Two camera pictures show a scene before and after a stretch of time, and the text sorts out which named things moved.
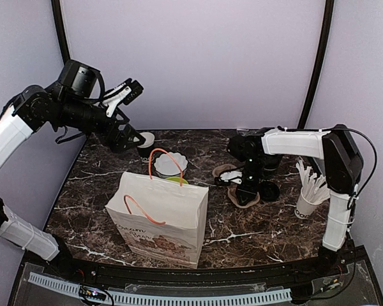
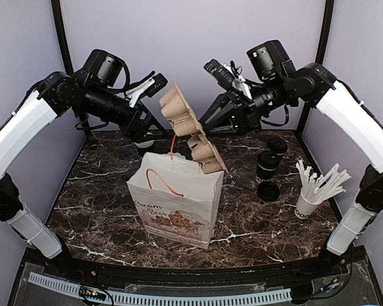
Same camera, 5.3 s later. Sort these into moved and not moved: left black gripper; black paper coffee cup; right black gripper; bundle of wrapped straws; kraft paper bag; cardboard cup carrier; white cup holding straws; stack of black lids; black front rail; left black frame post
Moved: black paper coffee cup; kraft paper bag; cardboard cup carrier; right black gripper; left black gripper
Not moved: white cup holding straws; bundle of wrapped straws; black front rail; left black frame post; stack of black lids
